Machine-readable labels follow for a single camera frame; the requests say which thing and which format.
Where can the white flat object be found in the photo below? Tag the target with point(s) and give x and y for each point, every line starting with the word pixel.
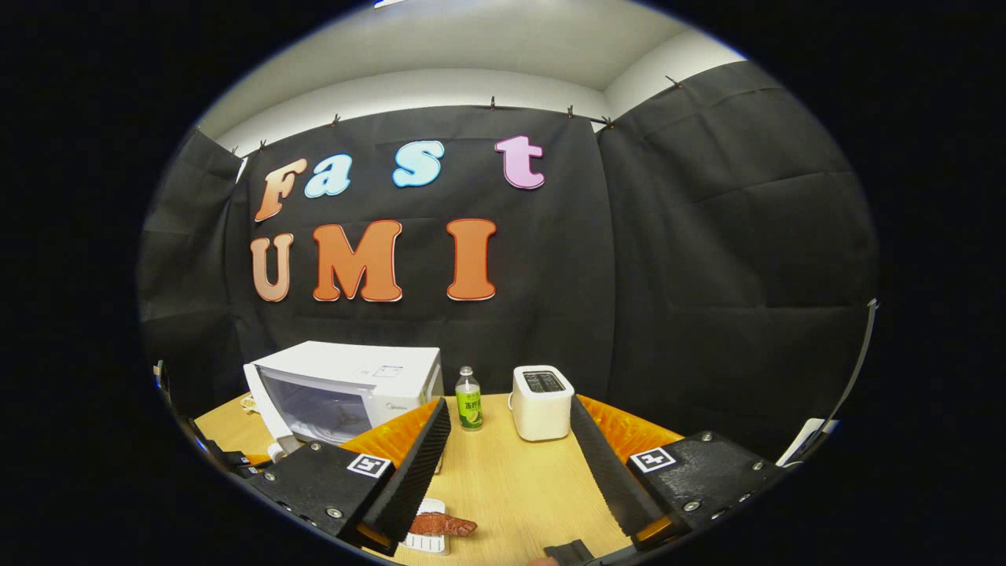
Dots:
pixel 809 440

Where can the white toaster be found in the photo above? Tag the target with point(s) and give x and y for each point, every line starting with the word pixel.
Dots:
pixel 541 413

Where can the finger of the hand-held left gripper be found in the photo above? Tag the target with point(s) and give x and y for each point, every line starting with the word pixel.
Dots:
pixel 236 462

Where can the green label drink bottle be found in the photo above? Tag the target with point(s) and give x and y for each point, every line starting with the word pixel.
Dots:
pixel 469 409

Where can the small white tray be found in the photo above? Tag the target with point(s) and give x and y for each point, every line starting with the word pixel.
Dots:
pixel 428 544

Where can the white microwave oven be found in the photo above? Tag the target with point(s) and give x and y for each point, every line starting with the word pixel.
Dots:
pixel 369 369

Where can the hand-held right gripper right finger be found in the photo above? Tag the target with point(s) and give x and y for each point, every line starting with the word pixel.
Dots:
pixel 609 472

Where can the black backdrop cloth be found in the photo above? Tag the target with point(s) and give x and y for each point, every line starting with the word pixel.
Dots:
pixel 668 251

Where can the ceiling light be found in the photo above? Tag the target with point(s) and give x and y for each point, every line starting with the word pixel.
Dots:
pixel 391 2

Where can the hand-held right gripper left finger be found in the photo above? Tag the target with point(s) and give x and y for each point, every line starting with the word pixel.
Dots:
pixel 416 472

